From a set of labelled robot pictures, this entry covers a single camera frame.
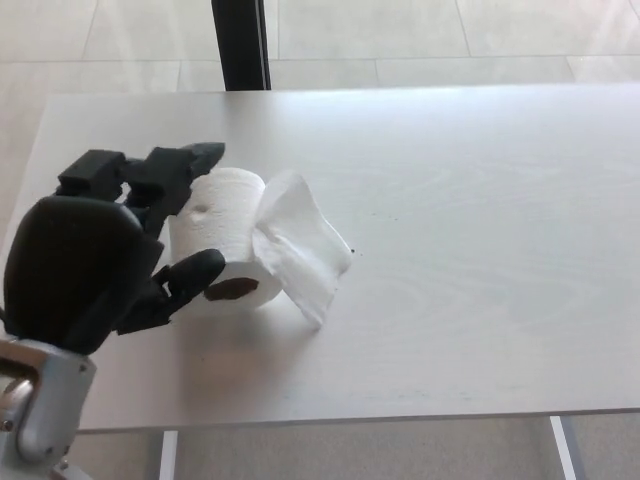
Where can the white table leg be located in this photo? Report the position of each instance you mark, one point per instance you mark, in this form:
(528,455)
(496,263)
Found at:
(562,447)
(169,456)

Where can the black vertical post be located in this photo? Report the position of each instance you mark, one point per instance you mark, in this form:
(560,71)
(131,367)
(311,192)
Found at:
(241,45)

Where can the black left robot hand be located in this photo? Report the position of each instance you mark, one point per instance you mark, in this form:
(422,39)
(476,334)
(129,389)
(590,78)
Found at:
(75,270)

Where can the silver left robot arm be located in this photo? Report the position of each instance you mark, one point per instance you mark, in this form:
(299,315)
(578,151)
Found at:
(45,400)

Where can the white toilet paper roll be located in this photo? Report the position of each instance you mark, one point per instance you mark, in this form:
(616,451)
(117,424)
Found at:
(220,215)

